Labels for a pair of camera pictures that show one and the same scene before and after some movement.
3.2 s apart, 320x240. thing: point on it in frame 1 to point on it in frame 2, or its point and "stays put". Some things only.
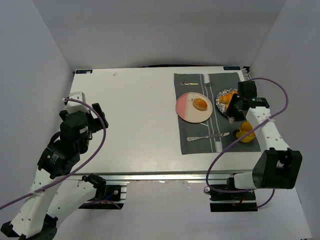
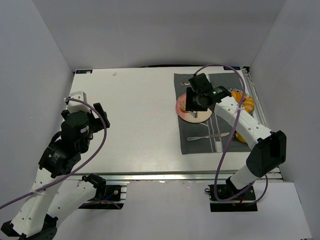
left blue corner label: [83, 71] stays put
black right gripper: [233, 107] to [189, 99]
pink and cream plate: [185, 110] stays put
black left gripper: [93, 120] stays put
